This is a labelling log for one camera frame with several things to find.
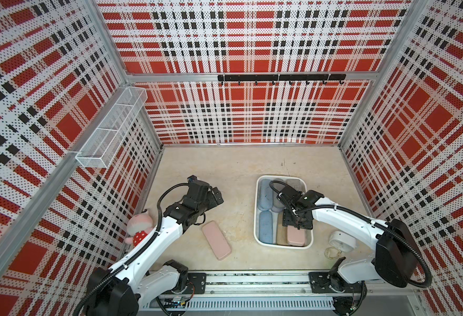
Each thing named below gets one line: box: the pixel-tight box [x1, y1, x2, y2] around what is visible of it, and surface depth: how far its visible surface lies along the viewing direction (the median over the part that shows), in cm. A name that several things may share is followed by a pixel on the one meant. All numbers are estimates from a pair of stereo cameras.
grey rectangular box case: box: [286, 179, 306, 193], surface depth 97 cm
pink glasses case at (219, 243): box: [201, 220, 233, 261], surface depth 85 cm
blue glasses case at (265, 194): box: [257, 178, 274, 211], surface depth 92 cm
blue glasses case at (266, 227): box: [258, 210, 273, 245], surface depth 88 cm
